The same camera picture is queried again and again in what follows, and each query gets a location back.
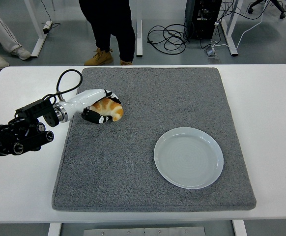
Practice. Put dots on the grey mat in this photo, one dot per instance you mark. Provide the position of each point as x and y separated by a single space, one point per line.
133 159

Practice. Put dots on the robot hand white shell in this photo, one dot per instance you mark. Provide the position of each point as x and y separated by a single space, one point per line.
84 98

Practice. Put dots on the white table leg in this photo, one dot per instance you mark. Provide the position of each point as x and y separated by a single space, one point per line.
54 229
240 228

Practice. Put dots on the croissant bread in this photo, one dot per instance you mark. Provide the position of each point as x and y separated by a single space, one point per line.
111 108

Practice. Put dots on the white desk leg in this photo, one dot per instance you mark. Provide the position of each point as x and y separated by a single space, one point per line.
38 41
139 39
231 41

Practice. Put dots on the white power strip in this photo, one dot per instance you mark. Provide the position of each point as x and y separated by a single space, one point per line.
47 27

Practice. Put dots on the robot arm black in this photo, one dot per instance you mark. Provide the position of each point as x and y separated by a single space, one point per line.
27 137

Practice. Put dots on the grey floor outlet box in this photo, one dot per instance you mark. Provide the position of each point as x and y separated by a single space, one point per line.
211 52

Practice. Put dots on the black office chair base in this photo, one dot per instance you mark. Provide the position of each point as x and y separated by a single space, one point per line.
279 7

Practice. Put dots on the person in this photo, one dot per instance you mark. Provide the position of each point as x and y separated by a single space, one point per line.
3 32
113 24

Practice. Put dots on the grey metal plate with screws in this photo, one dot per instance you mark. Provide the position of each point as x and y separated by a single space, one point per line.
145 231

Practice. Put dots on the pale blue round plate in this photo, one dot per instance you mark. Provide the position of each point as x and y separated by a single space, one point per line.
188 159

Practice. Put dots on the black computer tower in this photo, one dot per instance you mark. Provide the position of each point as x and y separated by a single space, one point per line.
204 22

